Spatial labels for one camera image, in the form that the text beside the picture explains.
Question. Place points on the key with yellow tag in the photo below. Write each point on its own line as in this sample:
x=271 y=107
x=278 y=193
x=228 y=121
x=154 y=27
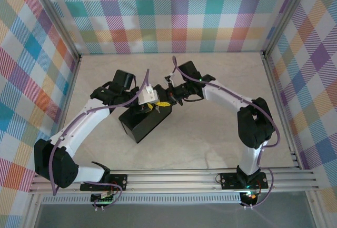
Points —
x=162 y=104

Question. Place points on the black box with painted lid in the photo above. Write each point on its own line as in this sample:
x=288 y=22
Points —
x=147 y=125

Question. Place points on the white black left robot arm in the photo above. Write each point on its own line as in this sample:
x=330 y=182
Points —
x=79 y=128

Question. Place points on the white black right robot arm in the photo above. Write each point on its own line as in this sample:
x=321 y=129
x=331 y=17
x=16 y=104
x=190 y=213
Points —
x=223 y=97

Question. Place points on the left green circuit board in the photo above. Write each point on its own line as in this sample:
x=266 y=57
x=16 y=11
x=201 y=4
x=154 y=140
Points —
x=102 y=198

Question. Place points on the green circuit board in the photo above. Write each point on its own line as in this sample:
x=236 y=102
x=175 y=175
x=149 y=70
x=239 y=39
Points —
x=102 y=198
x=250 y=196

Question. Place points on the right green circuit board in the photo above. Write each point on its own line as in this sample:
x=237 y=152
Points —
x=250 y=196

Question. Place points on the aluminium table side rail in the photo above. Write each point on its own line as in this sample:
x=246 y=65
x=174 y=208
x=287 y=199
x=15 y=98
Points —
x=64 y=112
x=280 y=107

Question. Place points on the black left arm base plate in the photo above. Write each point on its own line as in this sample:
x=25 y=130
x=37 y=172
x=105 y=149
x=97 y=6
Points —
x=119 y=182

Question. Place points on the aluminium mounting rail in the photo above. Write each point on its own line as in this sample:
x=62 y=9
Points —
x=171 y=180

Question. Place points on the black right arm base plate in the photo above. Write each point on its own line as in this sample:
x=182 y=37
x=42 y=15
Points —
x=229 y=180

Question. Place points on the aluminium frame post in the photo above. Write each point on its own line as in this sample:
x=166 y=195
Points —
x=288 y=14
x=55 y=14

